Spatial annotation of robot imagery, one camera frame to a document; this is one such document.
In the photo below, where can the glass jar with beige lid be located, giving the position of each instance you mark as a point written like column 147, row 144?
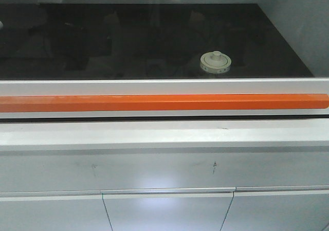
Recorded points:
column 215, row 62

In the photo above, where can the orange sash handle bar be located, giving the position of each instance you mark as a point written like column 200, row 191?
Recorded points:
column 73, row 103

